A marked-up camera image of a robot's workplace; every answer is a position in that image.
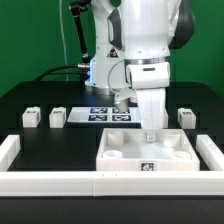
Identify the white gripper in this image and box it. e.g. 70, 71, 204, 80
126, 62, 170, 141

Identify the white square tabletop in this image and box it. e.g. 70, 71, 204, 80
96, 128, 200, 171

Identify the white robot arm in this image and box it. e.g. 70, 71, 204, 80
85, 0, 194, 142

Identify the white U-shaped fence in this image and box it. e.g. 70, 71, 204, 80
0, 135, 224, 196

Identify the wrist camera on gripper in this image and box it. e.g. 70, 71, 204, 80
114, 88, 137, 113

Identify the white marker base plate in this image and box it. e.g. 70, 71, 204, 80
67, 107, 140, 123

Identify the black cable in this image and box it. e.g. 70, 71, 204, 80
33, 64, 91, 82

